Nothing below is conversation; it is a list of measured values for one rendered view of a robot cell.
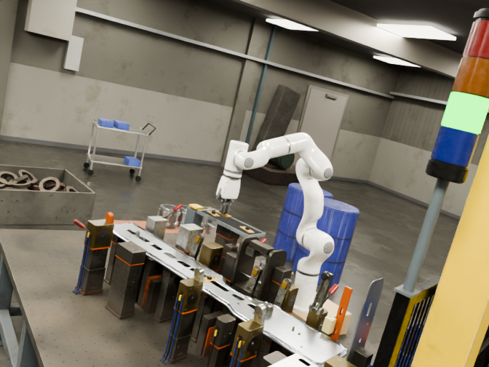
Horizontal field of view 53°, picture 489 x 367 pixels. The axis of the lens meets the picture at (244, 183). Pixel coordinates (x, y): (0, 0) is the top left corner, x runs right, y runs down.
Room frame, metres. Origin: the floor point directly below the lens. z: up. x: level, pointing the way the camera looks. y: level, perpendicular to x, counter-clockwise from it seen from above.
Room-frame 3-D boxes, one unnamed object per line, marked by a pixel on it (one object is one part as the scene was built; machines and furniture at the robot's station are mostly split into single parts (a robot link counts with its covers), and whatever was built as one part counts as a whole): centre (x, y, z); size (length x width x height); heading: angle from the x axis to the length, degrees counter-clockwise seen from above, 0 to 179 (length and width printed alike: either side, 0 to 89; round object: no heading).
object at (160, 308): (2.17, 0.22, 0.84); 0.12 x 0.05 x 0.29; 142
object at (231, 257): (2.23, -0.05, 0.89); 0.12 x 0.07 x 0.38; 142
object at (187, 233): (2.39, 0.20, 0.90); 0.13 x 0.08 x 0.41; 142
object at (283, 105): (10.56, -0.49, 1.01); 1.20 x 1.19 x 2.01; 36
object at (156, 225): (2.55, 0.40, 0.88); 0.12 x 0.07 x 0.36; 142
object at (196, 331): (2.05, 0.04, 0.84); 0.07 x 0.04 x 0.29; 142
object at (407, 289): (0.91, -0.36, 1.81); 0.07 x 0.07 x 0.53
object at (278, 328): (2.05, 0.07, 1.00); 1.38 x 0.22 x 0.02; 52
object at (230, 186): (2.20, 0.06, 1.40); 0.10 x 0.07 x 0.11; 134
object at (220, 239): (2.45, 0.02, 0.92); 0.10 x 0.08 x 0.45; 52
